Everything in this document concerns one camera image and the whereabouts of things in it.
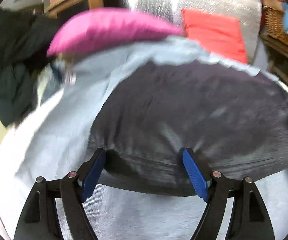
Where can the dark grey puffer jacket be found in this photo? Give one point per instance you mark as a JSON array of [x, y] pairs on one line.
[[234, 122]]

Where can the black clothes pile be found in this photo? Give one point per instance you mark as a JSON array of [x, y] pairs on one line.
[[24, 41]]

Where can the silver foil insulation sheet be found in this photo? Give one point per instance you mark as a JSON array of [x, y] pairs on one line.
[[248, 12]]

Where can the wooden shelf unit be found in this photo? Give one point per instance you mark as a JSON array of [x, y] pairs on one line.
[[278, 57]]

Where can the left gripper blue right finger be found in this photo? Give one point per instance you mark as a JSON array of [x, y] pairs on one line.
[[249, 217]]

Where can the red-orange pillow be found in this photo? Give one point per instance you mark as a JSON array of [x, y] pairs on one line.
[[216, 33]]

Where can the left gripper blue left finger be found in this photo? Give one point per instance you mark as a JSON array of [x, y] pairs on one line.
[[39, 217]]

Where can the pink pillow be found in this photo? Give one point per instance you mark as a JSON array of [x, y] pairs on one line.
[[96, 29]]

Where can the wicker basket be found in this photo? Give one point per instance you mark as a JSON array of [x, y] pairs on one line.
[[274, 26]]

